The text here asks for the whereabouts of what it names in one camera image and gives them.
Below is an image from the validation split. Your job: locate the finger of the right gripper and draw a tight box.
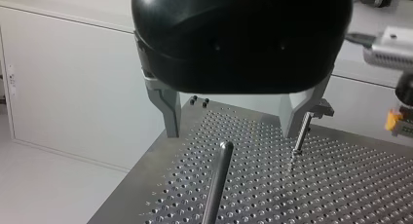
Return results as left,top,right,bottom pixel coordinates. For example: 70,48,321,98
384,106,413,138

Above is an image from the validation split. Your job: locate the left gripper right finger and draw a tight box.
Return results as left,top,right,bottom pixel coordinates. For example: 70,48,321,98
278,73,333,139

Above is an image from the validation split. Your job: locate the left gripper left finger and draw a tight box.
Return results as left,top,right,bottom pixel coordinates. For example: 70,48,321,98
134,34,183,139

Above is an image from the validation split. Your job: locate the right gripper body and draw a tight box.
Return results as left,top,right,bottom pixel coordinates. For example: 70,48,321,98
394,71,413,107

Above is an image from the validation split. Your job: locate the metal post with orange clip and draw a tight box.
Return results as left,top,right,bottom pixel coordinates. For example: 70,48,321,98
291,98,336,156

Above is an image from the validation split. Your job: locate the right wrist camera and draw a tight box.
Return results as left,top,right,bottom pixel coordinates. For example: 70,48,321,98
362,25,413,72

